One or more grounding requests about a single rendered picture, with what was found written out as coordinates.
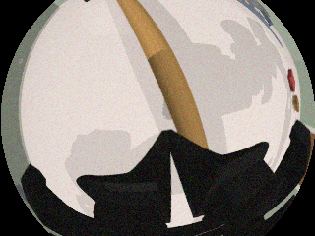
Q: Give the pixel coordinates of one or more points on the red rectangular block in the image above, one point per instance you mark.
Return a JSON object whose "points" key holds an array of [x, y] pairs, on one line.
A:
{"points": [[291, 80]]}

